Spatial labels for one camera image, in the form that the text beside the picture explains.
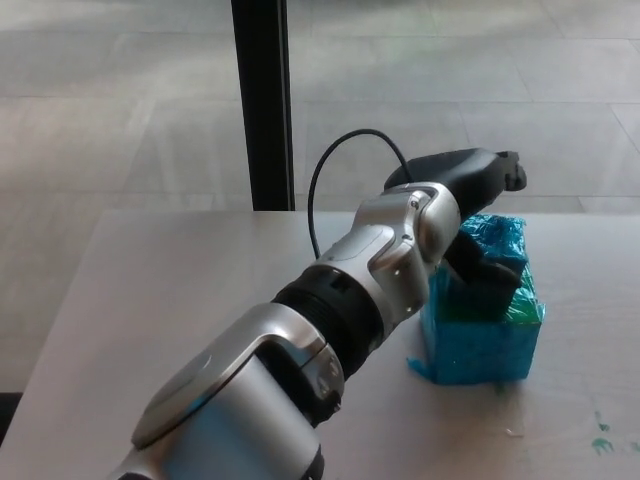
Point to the small blue taped cube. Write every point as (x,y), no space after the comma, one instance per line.
(500,235)

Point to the black window frame post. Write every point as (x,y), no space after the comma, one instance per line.
(262,105)

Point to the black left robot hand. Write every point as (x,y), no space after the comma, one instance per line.
(460,172)

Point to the small clear tape scrap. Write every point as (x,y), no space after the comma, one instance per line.
(514,432)

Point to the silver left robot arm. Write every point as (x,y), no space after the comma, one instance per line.
(350,280)

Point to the big blue green taped cube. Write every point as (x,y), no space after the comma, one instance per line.
(480,350)

